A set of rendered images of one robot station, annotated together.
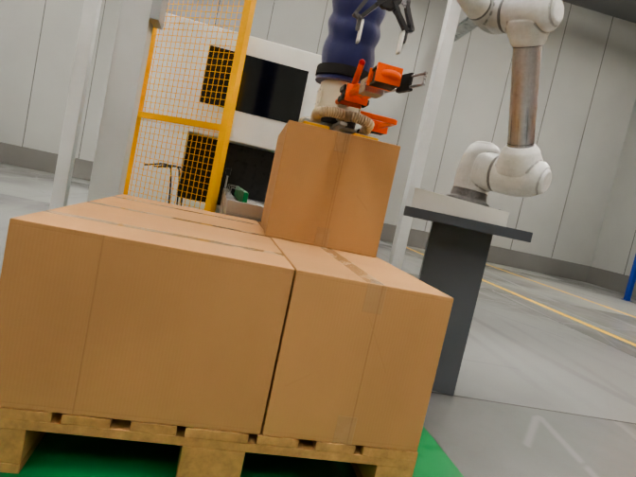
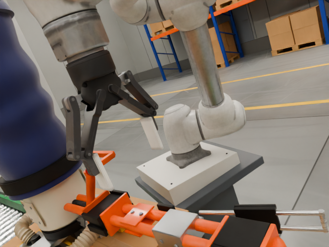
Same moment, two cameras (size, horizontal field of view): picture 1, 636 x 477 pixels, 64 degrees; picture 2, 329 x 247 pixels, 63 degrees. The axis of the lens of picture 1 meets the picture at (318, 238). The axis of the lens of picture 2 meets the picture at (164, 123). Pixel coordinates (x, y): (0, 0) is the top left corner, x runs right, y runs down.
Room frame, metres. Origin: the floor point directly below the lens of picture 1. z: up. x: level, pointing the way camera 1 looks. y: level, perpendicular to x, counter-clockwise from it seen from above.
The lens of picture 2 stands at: (1.21, 0.13, 1.40)
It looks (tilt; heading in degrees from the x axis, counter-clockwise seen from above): 16 degrees down; 327
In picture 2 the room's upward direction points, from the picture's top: 21 degrees counter-clockwise
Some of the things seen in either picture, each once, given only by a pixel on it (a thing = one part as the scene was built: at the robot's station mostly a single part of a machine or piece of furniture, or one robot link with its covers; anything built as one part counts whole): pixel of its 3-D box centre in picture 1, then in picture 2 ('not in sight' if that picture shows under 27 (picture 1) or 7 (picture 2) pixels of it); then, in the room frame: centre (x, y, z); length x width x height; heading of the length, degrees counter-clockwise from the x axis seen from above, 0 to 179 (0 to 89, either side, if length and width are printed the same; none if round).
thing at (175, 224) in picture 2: (372, 87); (178, 231); (1.59, -0.06, 1.07); 0.07 x 0.07 x 0.04; 12
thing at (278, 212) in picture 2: (397, 86); (227, 214); (1.53, -0.14, 1.08); 0.31 x 0.03 x 0.05; 25
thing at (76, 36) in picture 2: not in sight; (79, 39); (1.64, -0.06, 1.45); 0.09 x 0.09 x 0.06
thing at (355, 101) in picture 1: (354, 96); (108, 211); (1.80, -0.02, 1.08); 0.10 x 0.08 x 0.06; 102
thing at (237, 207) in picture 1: (299, 220); not in sight; (2.42, 0.11, 0.58); 0.70 x 0.03 x 0.06; 102
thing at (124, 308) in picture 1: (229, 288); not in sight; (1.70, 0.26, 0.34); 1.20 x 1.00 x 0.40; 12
